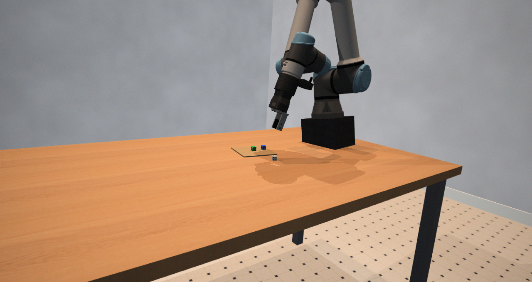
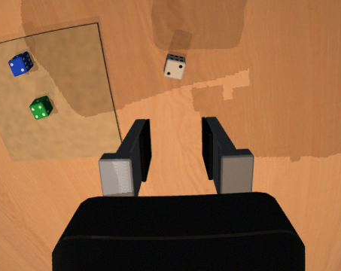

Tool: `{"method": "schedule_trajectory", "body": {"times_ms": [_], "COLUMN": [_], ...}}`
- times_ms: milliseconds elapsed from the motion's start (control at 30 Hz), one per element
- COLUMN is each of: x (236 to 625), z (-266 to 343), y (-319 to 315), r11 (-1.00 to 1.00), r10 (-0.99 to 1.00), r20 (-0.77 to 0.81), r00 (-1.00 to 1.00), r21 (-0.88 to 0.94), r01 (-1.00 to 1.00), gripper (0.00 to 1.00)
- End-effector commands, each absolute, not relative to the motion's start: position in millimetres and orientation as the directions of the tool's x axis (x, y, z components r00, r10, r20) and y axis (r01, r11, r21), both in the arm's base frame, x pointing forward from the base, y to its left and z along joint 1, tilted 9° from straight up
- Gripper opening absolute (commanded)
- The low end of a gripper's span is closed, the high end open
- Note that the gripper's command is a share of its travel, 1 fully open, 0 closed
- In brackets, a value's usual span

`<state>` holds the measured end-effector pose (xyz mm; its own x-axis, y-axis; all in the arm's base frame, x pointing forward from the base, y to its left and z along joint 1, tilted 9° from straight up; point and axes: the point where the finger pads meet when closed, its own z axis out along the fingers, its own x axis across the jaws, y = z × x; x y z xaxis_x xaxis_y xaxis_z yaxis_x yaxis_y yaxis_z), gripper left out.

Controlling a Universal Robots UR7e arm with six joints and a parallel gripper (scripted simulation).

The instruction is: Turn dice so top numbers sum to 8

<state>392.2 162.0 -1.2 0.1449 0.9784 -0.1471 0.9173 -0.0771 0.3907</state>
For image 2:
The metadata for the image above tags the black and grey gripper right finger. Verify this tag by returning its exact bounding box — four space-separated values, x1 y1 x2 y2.
202 117 254 194

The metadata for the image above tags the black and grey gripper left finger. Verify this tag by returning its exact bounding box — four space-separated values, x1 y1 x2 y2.
98 119 152 196

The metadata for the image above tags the green die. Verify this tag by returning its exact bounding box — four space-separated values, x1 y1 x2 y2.
29 96 53 120

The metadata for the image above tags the blue die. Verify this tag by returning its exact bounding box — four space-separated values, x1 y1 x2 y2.
8 51 33 77

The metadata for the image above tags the tan mat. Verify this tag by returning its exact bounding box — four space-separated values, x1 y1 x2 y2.
0 23 122 162

